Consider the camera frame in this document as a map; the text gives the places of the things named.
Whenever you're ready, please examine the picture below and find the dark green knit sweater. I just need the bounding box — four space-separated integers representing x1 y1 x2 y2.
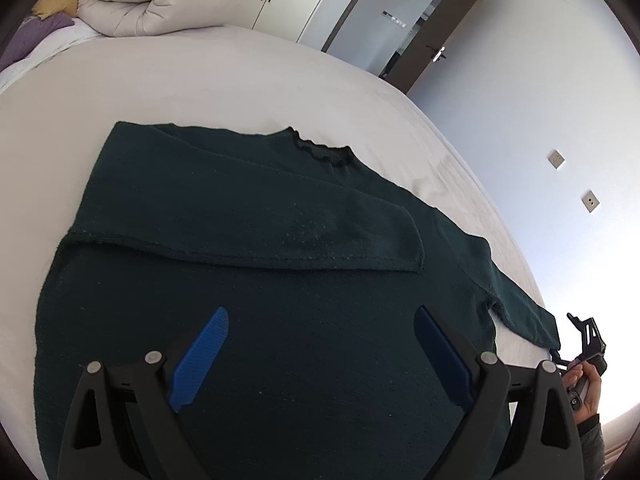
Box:
35 122 560 479

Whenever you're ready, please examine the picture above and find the person's right forearm grey sleeve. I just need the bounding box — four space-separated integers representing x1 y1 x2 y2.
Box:
577 414 605 480

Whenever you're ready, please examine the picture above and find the brown bedroom door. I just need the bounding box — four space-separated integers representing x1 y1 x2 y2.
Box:
386 0 483 94

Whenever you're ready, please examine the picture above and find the person's right hand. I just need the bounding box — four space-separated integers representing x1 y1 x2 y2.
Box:
562 362 602 425

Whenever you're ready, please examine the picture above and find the white bed sheet mattress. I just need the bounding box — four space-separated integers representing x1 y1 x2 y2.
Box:
1 26 541 478

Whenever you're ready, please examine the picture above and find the purple patterned pillow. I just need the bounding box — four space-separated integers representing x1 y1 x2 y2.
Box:
0 13 74 72

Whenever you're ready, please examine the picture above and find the yellow patterned pillow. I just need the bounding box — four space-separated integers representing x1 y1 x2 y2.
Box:
32 0 78 20

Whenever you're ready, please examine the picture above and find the lower wall socket plate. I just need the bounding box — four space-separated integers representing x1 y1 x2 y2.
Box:
582 190 600 212

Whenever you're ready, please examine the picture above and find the wall socket plate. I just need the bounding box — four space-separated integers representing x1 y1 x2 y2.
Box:
582 190 600 212
547 150 565 169

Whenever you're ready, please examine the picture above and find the upper wall socket plate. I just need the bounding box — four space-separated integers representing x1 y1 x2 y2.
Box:
547 150 565 169

